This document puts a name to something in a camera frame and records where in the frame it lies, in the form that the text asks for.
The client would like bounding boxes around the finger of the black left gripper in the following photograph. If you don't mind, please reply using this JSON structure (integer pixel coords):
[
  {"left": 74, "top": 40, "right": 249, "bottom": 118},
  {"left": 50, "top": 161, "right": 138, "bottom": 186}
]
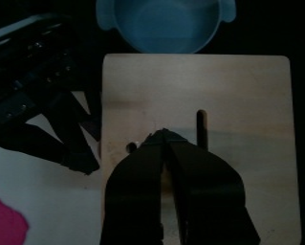
[
  {"left": 44, "top": 90, "right": 101, "bottom": 176},
  {"left": 0, "top": 122, "right": 69, "bottom": 167}
]

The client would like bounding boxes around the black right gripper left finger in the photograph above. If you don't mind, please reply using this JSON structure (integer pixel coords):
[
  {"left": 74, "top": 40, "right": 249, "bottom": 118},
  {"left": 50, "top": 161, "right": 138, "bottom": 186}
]
[{"left": 100, "top": 128, "right": 168, "bottom": 245}]

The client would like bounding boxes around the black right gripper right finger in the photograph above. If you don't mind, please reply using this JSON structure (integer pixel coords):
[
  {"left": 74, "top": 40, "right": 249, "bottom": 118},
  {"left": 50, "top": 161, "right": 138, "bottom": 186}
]
[{"left": 165, "top": 129, "right": 261, "bottom": 245}]

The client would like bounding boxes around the pink play dough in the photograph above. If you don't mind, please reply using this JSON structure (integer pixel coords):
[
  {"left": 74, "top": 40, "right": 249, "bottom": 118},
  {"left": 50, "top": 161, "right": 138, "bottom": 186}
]
[{"left": 0, "top": 195, "right": 30, "bottom": 245}]

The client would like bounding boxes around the wooden drawer box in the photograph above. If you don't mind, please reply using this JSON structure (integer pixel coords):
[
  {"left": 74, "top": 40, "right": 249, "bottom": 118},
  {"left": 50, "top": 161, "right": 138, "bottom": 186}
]
[{"left": 100, "top": 53, "right": 302, "bottom": 245}]

